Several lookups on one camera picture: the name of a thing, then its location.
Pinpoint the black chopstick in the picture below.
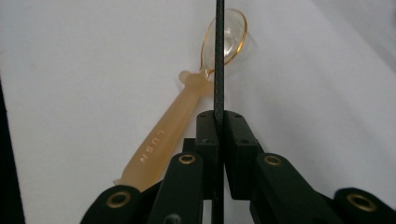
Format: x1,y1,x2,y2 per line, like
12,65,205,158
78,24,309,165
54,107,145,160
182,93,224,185
213,0,226,224

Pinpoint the white tablecloth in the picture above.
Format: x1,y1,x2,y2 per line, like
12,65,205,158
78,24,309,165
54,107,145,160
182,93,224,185
0,0,396,224

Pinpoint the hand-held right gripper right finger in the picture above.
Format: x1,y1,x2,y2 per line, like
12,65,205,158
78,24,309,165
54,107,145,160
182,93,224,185
223,110,265,200

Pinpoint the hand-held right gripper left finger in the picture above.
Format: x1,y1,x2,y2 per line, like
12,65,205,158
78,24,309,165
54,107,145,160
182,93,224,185
183,110,220,200

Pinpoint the translucent amber plastic spoon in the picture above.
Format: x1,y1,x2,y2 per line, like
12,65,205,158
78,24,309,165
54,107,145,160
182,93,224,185
112,7,249,192

